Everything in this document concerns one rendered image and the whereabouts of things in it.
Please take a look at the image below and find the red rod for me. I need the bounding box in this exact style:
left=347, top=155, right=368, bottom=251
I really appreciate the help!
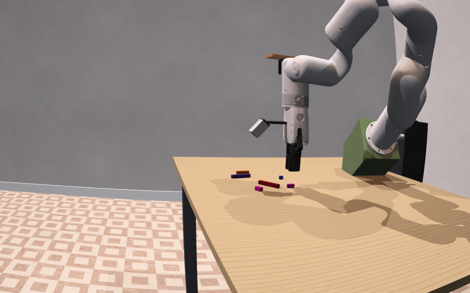
left=258, top=180, right=280, bottom=188

